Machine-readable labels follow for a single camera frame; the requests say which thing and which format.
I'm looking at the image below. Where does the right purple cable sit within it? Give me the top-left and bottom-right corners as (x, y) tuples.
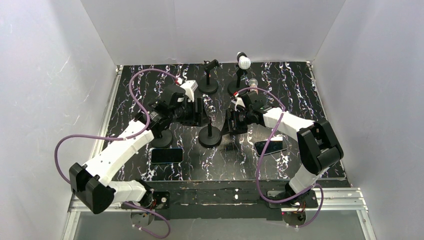
(233, 86), (325, 229)

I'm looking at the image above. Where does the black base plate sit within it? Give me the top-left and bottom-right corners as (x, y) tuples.
(120, 178), (327, 221)

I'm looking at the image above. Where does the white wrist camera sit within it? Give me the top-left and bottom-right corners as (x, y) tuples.
(231, 93), (246, 112)
(180, 80), (198, 102)

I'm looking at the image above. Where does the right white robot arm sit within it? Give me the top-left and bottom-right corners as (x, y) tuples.
(221, 87), (344, 204)

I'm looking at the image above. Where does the black phone stand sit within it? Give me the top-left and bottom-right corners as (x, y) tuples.
(150, 129), (174, 149)
(198, 122), (222, 149)

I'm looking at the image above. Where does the aluminium frame rail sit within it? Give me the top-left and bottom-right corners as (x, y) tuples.
(65, 75), (368, 239)

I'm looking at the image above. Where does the black phone silver edge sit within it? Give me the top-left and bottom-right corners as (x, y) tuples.
(253, 136), (288, 157)

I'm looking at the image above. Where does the glitter microphone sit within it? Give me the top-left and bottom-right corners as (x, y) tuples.
(248, 78), (259, 93)

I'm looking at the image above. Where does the black microphone stand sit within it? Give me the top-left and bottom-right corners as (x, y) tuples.
(227, 68), (248, 96)

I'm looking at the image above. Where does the black phone stand front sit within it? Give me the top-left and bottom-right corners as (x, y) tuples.
(150, 129), (174, 149)

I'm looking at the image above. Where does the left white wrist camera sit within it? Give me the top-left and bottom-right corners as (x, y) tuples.
(180, 80), (198, 102)

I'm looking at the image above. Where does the black stand back middle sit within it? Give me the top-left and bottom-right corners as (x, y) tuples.
(197, 59), (219, 95)

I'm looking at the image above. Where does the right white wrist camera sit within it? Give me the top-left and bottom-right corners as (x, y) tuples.
(231, 93), (246, 112)

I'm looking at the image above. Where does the black phone blue edge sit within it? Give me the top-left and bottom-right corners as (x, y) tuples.
(150, 148), (184, 164)

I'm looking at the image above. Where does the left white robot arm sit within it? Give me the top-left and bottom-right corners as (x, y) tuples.
(69, 80), (210, 214)

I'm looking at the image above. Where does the white microphone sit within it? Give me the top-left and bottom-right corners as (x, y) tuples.
(236, 52), (252, 70)

